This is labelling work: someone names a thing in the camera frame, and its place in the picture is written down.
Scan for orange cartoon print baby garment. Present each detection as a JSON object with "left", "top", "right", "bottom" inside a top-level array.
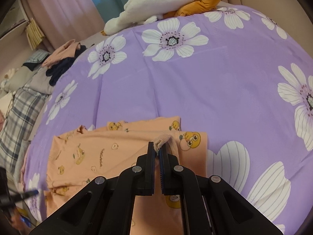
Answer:
[{"left": 45, "top": 117, "right": 208, "bottom": 234}]

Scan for dark navy folded clothes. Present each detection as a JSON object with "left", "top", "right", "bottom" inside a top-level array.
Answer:
[{"left": 46, "top": 45, "right": 86, "bottom": 87}]

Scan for person left hand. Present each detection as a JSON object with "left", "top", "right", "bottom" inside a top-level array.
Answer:
[{"left": 11, "top": 211, "right": 32, "bottom": 235}]

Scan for grey plaid pillow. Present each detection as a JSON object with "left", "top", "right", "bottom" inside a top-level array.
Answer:
[{"left": 1, "top": 88, "right": 48, "bottom": 174}]

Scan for purple floral duvet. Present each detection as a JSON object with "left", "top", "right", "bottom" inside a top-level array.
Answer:
[{"left": 23, "top": 6, "right": 312, "bottom": 234}]

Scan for pink folded garment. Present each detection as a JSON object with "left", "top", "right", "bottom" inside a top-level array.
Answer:
[{"left": 42, "top": 39, "right": 81, "bottom": 69}]

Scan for pink curtain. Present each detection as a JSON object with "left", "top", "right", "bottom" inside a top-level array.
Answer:
[{"left": 21, "top": 0, "right": 104, "bottom": 52}]

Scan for white goose plush toy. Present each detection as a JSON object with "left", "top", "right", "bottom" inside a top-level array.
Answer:
[{"left": 103, "top": 0, "right": 222, "bottom": 36}]

